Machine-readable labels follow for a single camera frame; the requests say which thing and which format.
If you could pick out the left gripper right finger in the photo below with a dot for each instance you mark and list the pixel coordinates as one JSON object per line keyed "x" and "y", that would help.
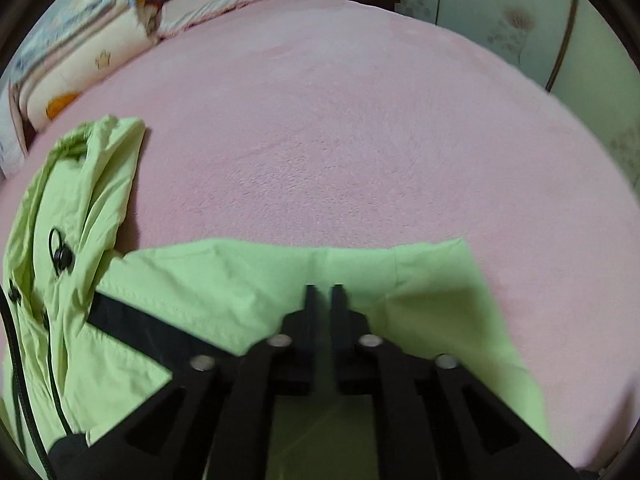
{"x": 432, "y": 418}

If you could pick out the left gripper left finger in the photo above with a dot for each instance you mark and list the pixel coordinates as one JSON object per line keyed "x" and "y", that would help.
{"x": 213, "y": 419}

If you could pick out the light green black jacket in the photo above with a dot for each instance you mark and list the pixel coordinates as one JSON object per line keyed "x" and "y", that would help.
{"x": 69, "y": 379}

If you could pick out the pink bed sheet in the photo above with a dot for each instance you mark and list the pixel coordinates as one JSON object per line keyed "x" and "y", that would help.
{"x": 327, "y": 123}

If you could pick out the small pink cushion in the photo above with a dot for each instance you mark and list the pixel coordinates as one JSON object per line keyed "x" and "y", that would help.
{"x": 13, "y": 146}

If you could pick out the folded quilts stack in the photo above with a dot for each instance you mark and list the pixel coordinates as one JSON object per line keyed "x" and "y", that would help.
{"x": 83, "y": 44}

